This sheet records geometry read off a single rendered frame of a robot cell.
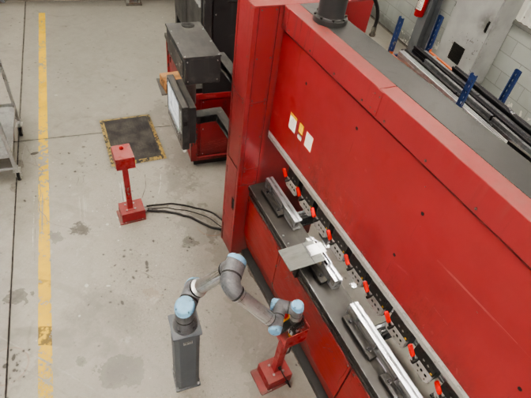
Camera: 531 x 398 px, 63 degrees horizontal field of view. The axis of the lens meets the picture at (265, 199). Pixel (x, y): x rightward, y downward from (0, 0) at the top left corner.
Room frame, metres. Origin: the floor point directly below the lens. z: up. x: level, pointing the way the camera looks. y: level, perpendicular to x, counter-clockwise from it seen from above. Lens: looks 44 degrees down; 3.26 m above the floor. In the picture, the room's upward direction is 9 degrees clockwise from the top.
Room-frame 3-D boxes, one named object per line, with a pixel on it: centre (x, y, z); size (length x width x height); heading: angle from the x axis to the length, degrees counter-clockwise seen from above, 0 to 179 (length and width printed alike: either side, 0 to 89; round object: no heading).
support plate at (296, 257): (1.85, -0.30, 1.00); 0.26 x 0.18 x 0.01; 122
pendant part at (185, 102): (2.66, 0.70, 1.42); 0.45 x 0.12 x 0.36; 29
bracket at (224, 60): (2.89, 0.49, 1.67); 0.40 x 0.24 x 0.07; 32
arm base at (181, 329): (1.35, 0.36, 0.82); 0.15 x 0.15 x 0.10
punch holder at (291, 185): (2.29, -0.20, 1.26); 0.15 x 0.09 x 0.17; 32
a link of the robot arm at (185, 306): (1.35, 0.36, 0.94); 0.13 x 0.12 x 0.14; 174
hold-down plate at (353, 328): (1.39, -0.69, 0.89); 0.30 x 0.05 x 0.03; 32
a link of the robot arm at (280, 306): (1.41, -0.19, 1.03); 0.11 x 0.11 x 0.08; 84
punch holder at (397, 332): (1.27, -0.83, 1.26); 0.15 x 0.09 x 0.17; 32
